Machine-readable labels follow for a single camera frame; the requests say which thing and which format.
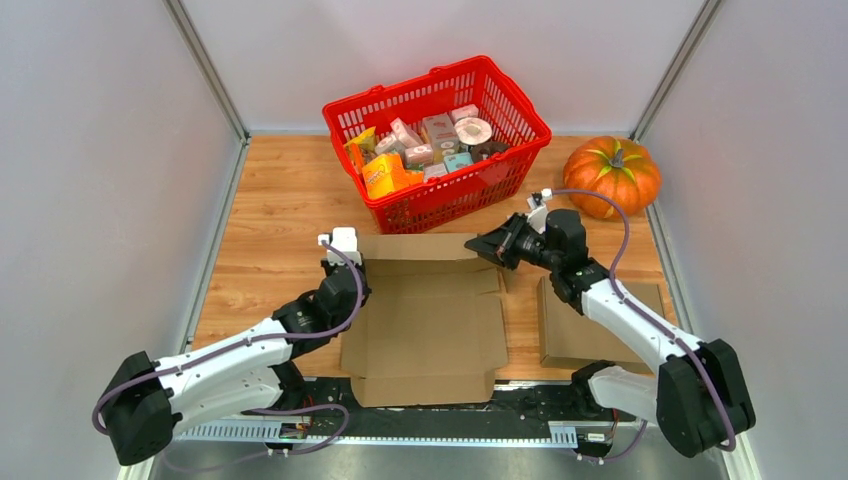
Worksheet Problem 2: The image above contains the white slotted cable duct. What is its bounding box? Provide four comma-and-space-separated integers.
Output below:
175, 419, 579, 449

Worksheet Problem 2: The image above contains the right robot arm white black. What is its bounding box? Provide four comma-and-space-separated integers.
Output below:
465, 209, 757, 458

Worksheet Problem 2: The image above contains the pink white round roll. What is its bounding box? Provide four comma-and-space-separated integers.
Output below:
454, 117, 493, 146

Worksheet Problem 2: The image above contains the right aluminium frame post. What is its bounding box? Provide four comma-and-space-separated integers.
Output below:
629, 0, 724, 143

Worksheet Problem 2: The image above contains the brown cardboard sheet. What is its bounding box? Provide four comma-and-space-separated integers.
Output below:
340, 233, 508, 408

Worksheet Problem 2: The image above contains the orange snack box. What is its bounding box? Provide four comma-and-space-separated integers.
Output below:
362, 153, 424, 199

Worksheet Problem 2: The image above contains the yellow snack packet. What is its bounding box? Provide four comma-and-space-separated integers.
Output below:
344, 127, 376, 173

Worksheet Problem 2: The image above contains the red plastic shopping basket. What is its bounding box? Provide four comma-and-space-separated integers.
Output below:
323, 55, 552, 234

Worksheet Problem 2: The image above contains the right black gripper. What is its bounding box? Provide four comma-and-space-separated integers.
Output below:
463, 213, 559, 273

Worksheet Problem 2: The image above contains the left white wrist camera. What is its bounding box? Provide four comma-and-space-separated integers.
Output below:
317, 227, 363, 266

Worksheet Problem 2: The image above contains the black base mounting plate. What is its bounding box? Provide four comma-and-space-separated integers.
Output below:
271, 377, 634, 434

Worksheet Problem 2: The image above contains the brown cardboard box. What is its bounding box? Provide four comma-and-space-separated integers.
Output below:
536, 277, 669, 374

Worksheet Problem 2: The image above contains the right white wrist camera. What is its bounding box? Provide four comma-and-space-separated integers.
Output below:
527, 188, 553, 234

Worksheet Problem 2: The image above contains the orange pumpkin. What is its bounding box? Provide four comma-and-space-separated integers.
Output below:
563, 136, 663, 220

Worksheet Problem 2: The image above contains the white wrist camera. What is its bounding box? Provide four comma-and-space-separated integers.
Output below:
527, 188, 553, 234
317, 227, 363, 266

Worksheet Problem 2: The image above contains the left aluminium frame post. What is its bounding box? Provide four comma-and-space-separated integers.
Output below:
163, 0, 251, 144

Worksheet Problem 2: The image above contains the aluminium frame post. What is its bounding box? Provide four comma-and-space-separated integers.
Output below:
629, 0, 724, 143
163, 0, 251, 144

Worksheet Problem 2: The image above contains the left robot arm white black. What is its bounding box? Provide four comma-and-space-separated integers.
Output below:
91, 259, 371, 466

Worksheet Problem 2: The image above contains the dark brown round item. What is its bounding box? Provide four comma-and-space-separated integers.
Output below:
469, 140, 510, 163

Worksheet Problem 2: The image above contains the teal small box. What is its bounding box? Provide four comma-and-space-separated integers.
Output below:
443, 152, 474, 173

